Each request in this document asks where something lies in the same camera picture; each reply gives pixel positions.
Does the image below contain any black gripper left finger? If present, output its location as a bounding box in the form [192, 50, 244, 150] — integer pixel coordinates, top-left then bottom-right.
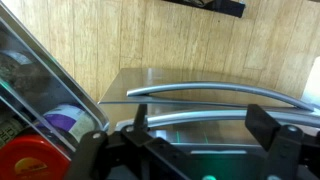
[133, 104, 149, 132]

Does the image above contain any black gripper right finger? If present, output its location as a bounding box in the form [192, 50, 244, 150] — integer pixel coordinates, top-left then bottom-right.
[245, 104, 281, 151]

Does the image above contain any open fridge door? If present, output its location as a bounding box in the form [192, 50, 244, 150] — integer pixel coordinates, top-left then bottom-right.
[0, 3, 109, 159]

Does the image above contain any stainless steel freezer drawer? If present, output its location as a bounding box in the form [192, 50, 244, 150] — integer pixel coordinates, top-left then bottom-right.
[98, 68, 320, 154]

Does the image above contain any purple label jar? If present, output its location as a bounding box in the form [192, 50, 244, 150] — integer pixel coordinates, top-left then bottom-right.
[43, 104, 96, 141]

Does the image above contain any red lid jar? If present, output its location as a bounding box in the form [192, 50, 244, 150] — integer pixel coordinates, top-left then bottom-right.
[0, 135, 70, 180]

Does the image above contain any black object on floor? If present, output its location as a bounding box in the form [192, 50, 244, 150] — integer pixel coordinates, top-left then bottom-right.
[164, 0, 246, 18]

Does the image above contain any lower silver drawer handle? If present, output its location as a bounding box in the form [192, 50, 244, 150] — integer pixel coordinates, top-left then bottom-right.
[114, 109, 320, 132]

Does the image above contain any silver drawer handle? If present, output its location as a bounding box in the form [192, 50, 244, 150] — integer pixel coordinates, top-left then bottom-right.
[114, 109, 320, 132]
[126, 81, 314, 111]

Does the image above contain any upper silver drawer handle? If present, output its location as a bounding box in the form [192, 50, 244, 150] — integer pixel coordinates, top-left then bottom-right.
[126, 81, 314, 111]

